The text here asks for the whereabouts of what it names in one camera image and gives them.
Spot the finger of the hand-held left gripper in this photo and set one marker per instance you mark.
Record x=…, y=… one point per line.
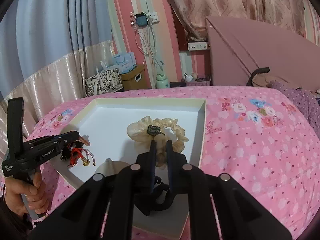
x=70, y=134
x=68, y=143

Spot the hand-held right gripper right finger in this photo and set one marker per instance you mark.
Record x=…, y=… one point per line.
x=170, y=160

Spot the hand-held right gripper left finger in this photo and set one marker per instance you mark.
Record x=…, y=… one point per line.
x=152, y=160

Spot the small peach ornament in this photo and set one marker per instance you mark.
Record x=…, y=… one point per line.
x=84, y=140

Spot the cream scrunchie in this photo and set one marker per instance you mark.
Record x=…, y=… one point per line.
x=140, y=132

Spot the white shallow tray box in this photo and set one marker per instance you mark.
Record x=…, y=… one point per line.
x=110, y=120

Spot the black hair claw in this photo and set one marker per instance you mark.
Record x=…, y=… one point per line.
x=161, y=203

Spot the person's left forearm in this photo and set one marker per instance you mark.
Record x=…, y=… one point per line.
x=12, y=226

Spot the person's left hand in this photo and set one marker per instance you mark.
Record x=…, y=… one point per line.
x=15, y=195

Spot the cream satin curtain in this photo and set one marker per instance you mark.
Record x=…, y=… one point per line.
x=62, y=75

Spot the floral print gift bag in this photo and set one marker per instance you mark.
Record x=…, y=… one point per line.
x=102, y=81

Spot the green water bottle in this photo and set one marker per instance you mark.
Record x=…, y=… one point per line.
x=162, y=81

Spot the pink floral bed sheet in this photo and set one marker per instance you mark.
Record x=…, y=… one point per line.
x=250, y=150

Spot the lilac plastic basket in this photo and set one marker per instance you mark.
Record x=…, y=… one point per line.
x=200, y=82

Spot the brown cardboard box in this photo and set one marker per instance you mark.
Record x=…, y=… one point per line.
x=133, y=78

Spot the white light bulb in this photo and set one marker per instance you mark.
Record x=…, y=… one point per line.
x=187, y=77

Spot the light blue gift bag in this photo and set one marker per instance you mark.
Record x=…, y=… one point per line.
x=123, y=61

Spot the blue curtain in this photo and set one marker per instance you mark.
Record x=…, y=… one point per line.
x=50, y=25

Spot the white power strip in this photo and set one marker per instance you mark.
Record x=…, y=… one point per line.
x=198, y=46

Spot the pink headboard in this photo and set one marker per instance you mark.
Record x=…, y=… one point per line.
x=250, y=52

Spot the purple dotted quilt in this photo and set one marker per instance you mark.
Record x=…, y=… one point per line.
x=302, y=102

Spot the small white pillow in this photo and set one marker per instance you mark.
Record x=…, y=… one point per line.
x=318, y=91

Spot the pink patterned curtain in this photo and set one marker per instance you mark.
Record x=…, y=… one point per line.
x=237, y=2

